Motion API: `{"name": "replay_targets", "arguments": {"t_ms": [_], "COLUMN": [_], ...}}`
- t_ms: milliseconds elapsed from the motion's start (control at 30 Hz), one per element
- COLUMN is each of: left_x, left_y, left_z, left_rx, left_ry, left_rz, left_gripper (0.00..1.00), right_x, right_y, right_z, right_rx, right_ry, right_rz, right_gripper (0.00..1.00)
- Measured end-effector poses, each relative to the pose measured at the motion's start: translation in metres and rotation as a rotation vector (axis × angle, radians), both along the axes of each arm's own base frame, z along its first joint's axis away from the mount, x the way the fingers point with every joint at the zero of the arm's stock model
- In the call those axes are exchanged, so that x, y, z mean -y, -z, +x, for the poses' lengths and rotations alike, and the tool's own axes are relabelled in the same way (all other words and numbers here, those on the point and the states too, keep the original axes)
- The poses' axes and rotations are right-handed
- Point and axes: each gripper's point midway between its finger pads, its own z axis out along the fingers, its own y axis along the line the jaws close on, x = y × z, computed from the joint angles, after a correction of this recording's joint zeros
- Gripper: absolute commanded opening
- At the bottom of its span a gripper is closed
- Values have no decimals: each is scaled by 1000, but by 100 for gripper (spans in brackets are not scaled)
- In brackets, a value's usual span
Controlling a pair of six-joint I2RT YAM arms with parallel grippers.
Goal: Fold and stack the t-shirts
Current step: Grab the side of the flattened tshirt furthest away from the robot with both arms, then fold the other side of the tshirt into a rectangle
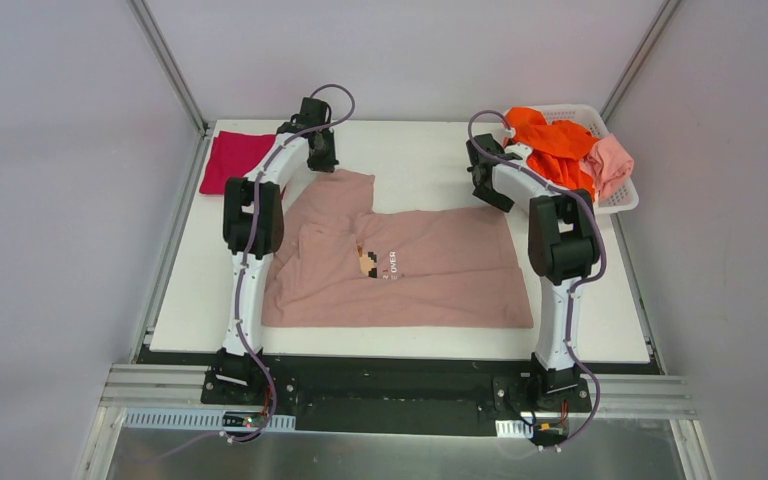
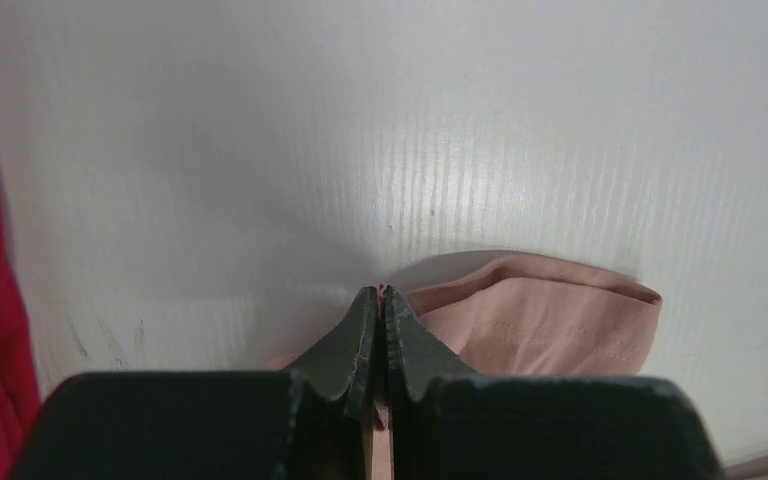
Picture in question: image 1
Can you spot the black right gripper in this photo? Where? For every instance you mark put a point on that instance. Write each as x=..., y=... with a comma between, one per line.
x=485, y=191

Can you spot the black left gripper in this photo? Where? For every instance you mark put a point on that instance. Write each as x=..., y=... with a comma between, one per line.
x=322, y=157

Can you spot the orange t-shirt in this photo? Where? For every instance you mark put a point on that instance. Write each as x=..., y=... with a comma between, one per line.
x=558, y=147

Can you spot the beige pink printed t-shirt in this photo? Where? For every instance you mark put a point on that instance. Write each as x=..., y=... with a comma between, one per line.
x=344, y=265

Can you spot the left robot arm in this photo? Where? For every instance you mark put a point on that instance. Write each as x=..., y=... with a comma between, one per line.
x=253, y=228

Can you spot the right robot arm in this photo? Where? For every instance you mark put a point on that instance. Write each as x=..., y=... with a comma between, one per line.
x=562, y=248

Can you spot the folded red t-shirt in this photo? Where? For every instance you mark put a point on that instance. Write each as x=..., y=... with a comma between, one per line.
x=233, y=155

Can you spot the light pink t-shirt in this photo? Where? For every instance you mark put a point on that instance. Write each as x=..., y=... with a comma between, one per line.
x=609, y=165

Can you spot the white plastic laundry basket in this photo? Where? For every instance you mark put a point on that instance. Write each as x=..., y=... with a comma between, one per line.
x=626, y=198

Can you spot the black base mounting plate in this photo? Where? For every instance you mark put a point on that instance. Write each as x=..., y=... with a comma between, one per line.
x=402, y=396

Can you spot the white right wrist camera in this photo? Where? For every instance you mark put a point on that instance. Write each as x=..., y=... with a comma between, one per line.
x=513, y=142

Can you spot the left corner aluminium post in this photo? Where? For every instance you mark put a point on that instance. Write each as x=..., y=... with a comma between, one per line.
x=164, y=55

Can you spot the corner aluminium post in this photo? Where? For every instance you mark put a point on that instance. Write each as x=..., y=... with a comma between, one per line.
x=650, y=39
x=164, y=55

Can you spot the right corner aluminium post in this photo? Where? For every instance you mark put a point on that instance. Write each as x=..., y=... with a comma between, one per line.
x=650, y=39

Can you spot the aluminium frame rail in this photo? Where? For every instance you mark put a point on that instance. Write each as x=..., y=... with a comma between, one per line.
x=151, y=424

